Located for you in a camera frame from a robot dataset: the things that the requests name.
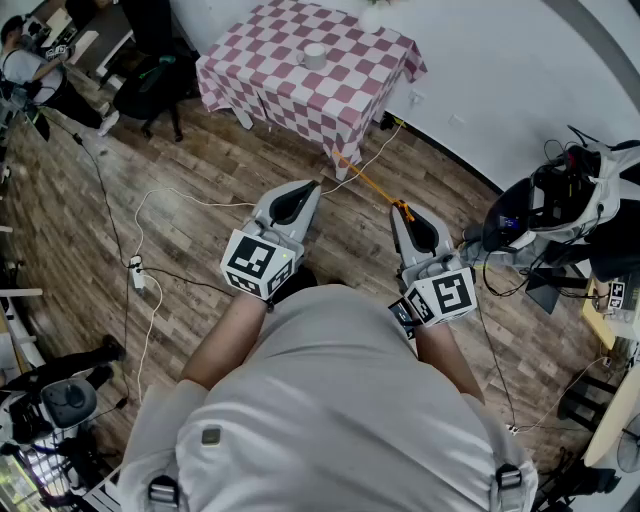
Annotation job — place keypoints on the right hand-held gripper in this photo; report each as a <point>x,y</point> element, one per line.
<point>450,295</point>

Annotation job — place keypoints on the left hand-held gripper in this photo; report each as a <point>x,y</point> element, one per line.
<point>247,260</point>

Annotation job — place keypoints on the white cup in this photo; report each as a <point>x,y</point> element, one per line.
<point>315,57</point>

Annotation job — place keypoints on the person's right forearm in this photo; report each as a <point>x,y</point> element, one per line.
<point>445,360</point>

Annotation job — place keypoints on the person's left forearm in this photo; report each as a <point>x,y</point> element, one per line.
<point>225,340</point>

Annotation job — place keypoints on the person's left leg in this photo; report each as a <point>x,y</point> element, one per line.
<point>297,282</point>

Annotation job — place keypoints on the black wrist-mounted screen device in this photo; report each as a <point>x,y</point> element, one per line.
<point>402,316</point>

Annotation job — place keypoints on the pink checkered tablecloth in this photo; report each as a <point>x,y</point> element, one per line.
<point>280,85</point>

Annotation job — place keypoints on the black office chair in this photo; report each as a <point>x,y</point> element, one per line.
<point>150,90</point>

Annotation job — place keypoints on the person's grey shirt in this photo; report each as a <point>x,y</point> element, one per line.
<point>330,400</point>

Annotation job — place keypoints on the small white power strip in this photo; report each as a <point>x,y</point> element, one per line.
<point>513,429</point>

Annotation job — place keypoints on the white round vase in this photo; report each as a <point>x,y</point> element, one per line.
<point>372,20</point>

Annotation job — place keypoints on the black stool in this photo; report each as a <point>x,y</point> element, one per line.
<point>585,400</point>

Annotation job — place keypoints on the square grey shirt badge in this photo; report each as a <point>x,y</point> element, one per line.
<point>212,435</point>

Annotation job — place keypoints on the white desk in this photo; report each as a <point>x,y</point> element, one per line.
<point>107,47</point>

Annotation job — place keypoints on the round wooden table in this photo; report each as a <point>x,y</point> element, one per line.
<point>612,425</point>

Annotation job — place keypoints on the standing fan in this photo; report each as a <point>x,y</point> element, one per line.
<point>630,445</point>

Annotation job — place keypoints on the white wall socket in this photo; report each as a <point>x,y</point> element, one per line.
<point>416,98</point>

